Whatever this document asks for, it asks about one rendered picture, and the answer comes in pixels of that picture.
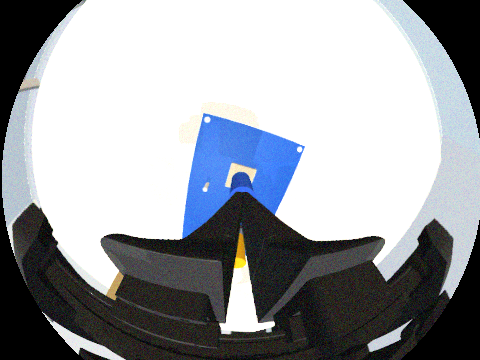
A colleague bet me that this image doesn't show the blue circuit board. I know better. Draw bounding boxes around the blue circuit board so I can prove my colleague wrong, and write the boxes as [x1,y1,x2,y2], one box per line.
[181,112,305,239]

